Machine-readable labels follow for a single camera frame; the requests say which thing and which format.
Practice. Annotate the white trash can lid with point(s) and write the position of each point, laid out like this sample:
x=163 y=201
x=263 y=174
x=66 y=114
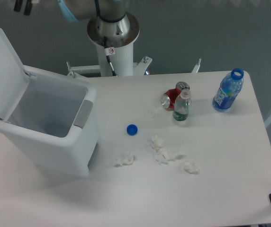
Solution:
x=14 y=78

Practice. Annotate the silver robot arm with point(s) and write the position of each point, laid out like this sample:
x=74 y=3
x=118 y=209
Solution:
x=110 y=24

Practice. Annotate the white plastic trash can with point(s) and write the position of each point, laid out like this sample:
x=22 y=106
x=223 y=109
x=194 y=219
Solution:
x=55 y=122

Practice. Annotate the blue bottle cap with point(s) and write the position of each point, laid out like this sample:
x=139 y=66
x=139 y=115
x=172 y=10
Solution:
x=132 y=129

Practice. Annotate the clear white bottle cap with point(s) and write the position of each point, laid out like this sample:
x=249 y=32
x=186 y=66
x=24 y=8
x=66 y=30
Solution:
x=150 y=114

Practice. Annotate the crushed red soda can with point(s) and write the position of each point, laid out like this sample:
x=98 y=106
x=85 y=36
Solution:
x=168 y=98

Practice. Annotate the crumpled white tissue left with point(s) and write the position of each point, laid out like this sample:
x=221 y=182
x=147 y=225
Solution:
x=126 y=159

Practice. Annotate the crumpled white tissue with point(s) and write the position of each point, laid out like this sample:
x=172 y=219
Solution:
x=156 y=142
x=164 y=155
x=191 y=167
x=126 y=159

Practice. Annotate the clear green-label water bottle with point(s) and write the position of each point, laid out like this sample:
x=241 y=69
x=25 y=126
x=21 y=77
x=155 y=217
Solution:
x=182 y=105

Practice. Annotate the crumpled white tissue top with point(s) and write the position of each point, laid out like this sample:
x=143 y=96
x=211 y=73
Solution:
x=156 y=142

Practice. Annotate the crumpled white tissue middle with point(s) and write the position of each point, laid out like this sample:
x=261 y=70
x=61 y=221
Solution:
x=164 y=155

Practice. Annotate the blue plastic drink bottle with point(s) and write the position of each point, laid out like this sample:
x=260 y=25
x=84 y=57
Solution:
x=229 y=89

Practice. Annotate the crumpled white tissue right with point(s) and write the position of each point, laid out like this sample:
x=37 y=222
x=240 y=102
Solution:
x=191 y=167

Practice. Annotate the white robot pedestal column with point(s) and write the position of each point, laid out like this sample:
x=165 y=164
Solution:
x=121 y=59

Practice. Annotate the white pedestal base frame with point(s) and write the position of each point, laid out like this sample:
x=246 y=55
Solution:
x=139 y=68

